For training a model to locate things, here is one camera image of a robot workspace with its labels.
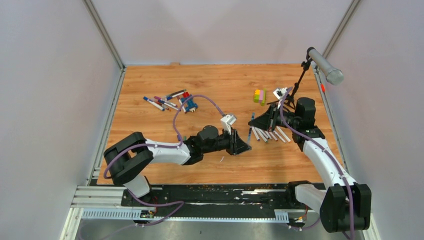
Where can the purple capped pen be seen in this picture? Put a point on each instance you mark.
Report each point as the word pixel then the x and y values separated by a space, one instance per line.
pixel 167 103

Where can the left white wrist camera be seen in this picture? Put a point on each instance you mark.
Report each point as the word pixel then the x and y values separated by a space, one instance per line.
pixel 227 121

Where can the black microphone stand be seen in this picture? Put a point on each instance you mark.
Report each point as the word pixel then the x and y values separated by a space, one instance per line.
pixel 290 100

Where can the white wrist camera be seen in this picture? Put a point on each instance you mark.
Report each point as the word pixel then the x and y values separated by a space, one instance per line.
pixel 227 121
pixel 279 92

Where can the blue capped pen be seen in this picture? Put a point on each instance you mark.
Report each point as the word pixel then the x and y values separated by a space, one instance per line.
pixel 174 94
pixel 158 106

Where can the white pen by blocks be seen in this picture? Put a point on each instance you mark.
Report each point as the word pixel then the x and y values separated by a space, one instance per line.
pixel 181 101

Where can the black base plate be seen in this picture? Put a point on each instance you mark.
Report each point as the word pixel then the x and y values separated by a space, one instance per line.
pixel 221 201

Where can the grey pen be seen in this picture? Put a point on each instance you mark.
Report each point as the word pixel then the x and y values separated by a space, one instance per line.
pixel 250 129

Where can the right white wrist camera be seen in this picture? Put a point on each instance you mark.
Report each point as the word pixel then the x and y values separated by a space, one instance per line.
pixel 279 92

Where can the white pen body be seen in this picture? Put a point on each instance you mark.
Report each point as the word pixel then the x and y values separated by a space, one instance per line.
pixel 255 134

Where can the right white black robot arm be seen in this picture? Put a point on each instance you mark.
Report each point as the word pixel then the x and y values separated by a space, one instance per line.
pixel 345 204

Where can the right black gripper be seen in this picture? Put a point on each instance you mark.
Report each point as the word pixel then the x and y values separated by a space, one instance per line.
pixel 267 121

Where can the blue red block toy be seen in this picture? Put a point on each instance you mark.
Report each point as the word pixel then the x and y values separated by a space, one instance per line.
pixel 189 104

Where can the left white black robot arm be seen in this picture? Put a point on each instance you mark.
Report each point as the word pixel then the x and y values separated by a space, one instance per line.
pixel 127 158

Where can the red capped short pen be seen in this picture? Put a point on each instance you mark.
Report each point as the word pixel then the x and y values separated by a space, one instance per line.
pixel 273 136

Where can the silver microphone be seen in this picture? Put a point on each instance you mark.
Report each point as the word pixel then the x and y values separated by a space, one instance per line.
pixel 332 74

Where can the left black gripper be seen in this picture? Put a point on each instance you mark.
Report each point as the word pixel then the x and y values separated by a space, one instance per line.
pixel 237 146

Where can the colourful block stack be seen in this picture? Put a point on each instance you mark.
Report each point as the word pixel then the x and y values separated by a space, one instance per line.
pixel 259 96

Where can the orange capped pen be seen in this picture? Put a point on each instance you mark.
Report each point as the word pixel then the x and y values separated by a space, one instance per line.
pixel 283 134

